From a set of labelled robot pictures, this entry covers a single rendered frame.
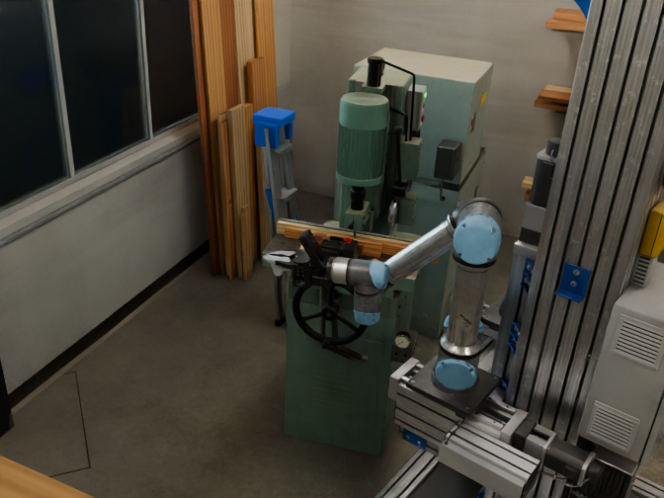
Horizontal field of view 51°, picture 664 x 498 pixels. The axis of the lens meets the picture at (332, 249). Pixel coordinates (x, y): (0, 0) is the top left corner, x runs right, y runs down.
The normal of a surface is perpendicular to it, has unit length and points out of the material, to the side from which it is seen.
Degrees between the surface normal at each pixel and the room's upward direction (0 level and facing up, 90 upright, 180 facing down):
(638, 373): 90
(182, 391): 0
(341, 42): 90
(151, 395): 0
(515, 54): 90
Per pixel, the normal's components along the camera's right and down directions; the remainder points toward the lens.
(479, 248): -0.24, 0.33
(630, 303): 0.05, -0.88
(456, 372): -0.25, 0.56
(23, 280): 0.92, 0.22
